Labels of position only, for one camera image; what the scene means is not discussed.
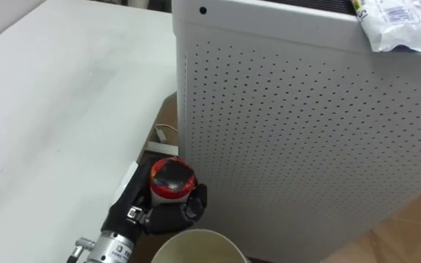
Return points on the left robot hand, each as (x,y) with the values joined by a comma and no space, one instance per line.
(130,212)

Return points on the red-lidded white cup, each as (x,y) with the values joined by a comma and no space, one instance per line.
(172,180)

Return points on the cream round bucket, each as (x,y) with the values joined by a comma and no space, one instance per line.
(196,248)

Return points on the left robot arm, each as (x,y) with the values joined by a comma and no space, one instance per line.
(110,250)

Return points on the white desk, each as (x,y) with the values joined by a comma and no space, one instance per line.
(49,109)

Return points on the white perforated metal cabinet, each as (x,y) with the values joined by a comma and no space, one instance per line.
(305,146)

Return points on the white printed plastic bag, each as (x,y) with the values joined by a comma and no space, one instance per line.
(400,22)

